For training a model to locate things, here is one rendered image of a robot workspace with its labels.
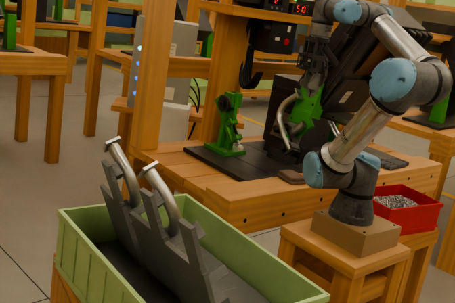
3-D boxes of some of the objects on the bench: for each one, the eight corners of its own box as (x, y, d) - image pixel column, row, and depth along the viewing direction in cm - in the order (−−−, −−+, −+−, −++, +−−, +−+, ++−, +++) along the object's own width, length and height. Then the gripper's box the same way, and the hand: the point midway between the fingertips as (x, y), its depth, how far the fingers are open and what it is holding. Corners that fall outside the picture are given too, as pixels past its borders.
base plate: (399, 161, 279) (399, 157, 279) (244, 184, 207) (246, 180, 207) (336, 138, 309) (336, 134, 309) (183, 151, 237) (183, 147, 237)
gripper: (300, 33, 181) (288, 94, 186) (319, 38, 174) (307, 101, 180) (316, 35, 186) (304, 94, 192) (336, 39, 180) (323, 100, 185)
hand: (311, 93), depth 187 cm, fingers closed
